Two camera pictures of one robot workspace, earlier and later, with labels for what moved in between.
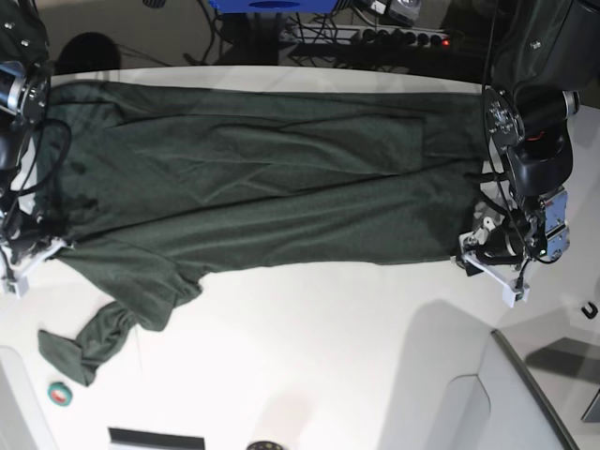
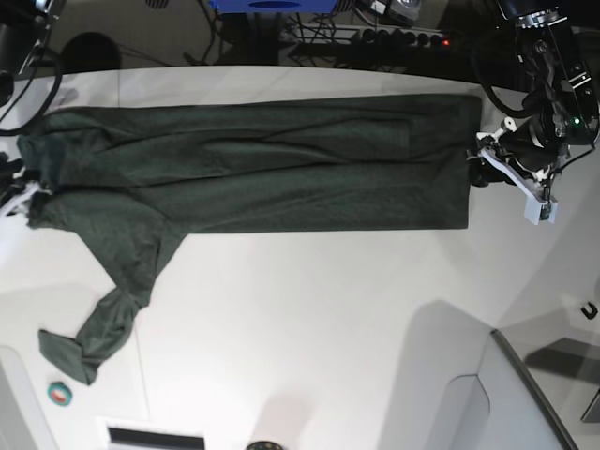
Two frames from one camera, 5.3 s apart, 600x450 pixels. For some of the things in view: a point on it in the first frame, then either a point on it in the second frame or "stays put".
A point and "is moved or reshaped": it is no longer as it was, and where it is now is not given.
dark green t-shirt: [168, 182] is moved or reshaped
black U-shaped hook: [593, 312] stays put
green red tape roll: [59, 394] stays put
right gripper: [490, 248] to [527, 157]
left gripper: [22, 252] to [14, 187]
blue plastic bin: [275, 6] stays put
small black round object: [264, 445] stays put
